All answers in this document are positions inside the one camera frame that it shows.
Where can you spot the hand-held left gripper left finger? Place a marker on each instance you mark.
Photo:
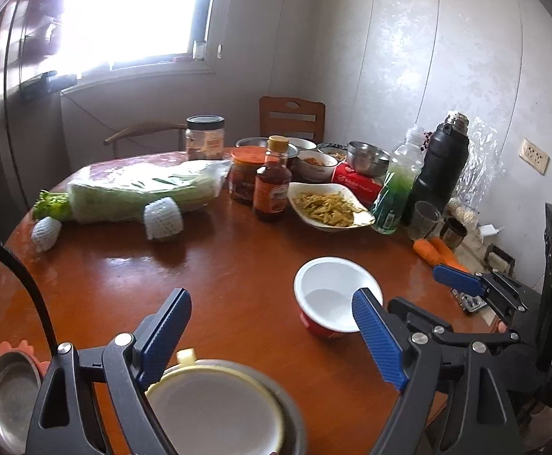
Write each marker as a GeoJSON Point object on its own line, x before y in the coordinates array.
{"type": "Point", "coordinates": [162, 339]}

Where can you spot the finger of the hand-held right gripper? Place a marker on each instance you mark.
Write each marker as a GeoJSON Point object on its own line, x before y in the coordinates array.
{"type": "Point", "coordinates": [427, 320]}
{"type": "Point", "coordinates": [460, 278]}

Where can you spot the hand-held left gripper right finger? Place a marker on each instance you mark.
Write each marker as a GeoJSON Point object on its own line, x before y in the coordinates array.
{"type": "Point", "coordinates": [380, 339]}

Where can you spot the red and white bowl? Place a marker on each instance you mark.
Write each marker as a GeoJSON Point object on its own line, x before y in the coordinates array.
{"type": "Point", "coordinates": [328, 294]}

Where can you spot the round steel pan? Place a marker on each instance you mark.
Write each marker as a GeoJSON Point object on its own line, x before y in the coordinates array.
{"type": "Point", "coordinates": [295, 417]}

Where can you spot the pink bear-shaped plate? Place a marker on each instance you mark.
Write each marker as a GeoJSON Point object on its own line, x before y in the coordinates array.
{"type": "Point", "coordinates": [12, 346]}

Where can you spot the silver foil packet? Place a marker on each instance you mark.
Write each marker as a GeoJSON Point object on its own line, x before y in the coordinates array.
{"type": "Point", "coordinates": [469, 304]}

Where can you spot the small steel cup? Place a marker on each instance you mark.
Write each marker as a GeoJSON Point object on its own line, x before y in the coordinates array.
{"type": "Point", "coordinates": [453, 234]}

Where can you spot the white charger plug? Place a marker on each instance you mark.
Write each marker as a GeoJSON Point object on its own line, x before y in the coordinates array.
{"type": "Point", "coordinates": [488, 232]}

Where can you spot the clear drinking glass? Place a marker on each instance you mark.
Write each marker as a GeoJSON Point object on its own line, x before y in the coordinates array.
{"type": "Point", "coordinates": [423, 222]}

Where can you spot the black thermos flask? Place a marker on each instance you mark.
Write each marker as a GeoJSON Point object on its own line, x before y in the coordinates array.
{"type": "Point", "coordinates": [442, 170]}

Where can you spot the clear plastic bag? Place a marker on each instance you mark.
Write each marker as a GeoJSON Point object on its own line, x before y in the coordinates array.
{"type": "Point", "coordinates": [482, 170]}

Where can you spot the green plastic drink bottle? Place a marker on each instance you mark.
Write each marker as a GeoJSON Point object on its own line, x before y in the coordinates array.
{"type": "Point", "coordinates": [394, 189]}

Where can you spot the fruit in white foam net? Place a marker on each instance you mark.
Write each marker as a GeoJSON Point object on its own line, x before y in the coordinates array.
{"type": "Point", "coordinates": [47, 234]}
{"type": "Point", "coordinates": [163, 218]}

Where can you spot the red tissue box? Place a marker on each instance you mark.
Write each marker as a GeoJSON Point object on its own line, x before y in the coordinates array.
{"type": "Point", "coordinates": [359, 185]}

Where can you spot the white dish of shredded food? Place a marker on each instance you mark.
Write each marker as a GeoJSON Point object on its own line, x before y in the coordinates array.
{"type": "Point", "coordinates": [328, 206]}

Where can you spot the napa cabbage in plastic wrap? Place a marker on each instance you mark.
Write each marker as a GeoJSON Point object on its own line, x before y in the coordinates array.
{"type": "Point", "coordinates": [138, 189]}

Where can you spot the small steel bowl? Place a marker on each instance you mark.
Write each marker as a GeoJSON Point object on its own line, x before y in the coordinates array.
{"type": "Point", "coordinates": [368, 159]}

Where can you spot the green celery bunch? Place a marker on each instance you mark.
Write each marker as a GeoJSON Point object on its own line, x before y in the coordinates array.
{"type": "Point", "coordinates": [50, 204]}

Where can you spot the patterned bowl of food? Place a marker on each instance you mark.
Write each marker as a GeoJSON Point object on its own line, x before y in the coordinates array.
{"type": "Point", "coordinates": [335, 151]}

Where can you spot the chili sauce jar red lid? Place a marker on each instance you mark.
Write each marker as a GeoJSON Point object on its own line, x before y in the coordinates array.
{"type": "Point", "coordinates": [243, 175]}

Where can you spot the bowl of red food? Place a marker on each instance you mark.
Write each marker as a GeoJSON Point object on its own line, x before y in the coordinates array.
{"type": "Point", "coordinates": [316, 163]}

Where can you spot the brown sauce bottle yellow cap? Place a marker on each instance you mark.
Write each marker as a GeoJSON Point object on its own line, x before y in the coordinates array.
{"type": "Point", "coordinates": [271, 189]}

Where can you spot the clear jar with black lid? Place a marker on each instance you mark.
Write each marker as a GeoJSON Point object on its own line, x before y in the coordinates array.
{"type": "Point", "coordinates": [204, 140]}

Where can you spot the wooden chair with curved back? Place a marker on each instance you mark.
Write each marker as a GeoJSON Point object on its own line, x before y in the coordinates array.
{"type": "Point", "coordinates": [147, 131]}

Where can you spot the shallow steel bowl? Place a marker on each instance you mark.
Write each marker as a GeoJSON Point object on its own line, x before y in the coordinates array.
{"type": "Point", "coordinates": [252, 142]}

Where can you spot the wooden chair with slotted back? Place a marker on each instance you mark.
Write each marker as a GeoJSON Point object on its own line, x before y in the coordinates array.
{"type": "Point", "coordinates": [291, 116]}

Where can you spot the grey refrigerator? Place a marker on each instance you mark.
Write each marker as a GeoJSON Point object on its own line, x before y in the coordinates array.
{"type": "Point", "coordinates": [0, 104]}

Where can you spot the window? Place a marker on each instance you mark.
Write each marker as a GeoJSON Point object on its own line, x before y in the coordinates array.
{"type": "Point", "coordinates": [133, 9]}

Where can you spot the white wall outlet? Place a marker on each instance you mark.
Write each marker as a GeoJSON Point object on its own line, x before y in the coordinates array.
{"type": "Point", "coordinates": [534, 155]}

